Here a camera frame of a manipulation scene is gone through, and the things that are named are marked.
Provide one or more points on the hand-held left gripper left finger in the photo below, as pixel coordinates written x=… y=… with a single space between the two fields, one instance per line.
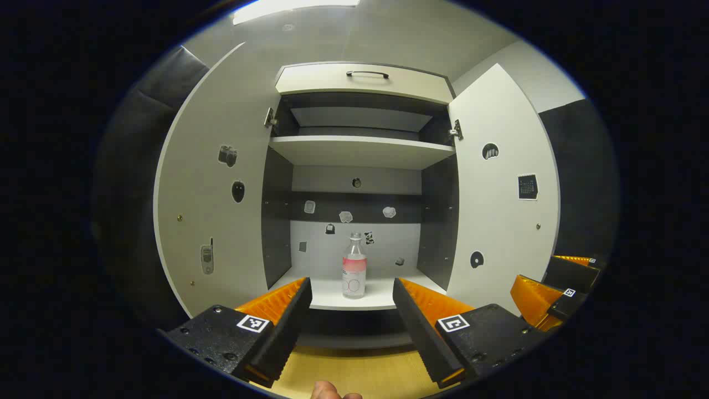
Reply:
x=288 y=327

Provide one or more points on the clear bottle with pink label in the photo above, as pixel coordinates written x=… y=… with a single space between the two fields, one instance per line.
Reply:
x=354 y=271

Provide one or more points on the metal door hinge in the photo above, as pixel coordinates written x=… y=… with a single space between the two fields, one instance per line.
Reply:
x=270 y=118
x=456 y=131

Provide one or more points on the ceiling light panel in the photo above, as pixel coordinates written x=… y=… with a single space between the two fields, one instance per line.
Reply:
x=288 y=8

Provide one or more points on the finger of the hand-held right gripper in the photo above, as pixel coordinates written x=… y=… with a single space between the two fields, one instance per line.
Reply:
x=573 y=274
x=566 y=306

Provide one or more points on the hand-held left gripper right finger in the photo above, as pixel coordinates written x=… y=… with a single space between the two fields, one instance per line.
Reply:
x=421 y=332

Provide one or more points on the white cabinet door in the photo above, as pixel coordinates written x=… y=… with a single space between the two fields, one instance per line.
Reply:
x=221 y=210
x=504 y=221

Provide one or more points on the white cabinet drawer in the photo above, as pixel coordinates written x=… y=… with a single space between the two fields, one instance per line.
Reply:
x=332 y=83

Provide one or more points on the white cabinet shelf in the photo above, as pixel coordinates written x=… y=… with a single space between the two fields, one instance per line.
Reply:
x=360 y=151
x=327 y=293

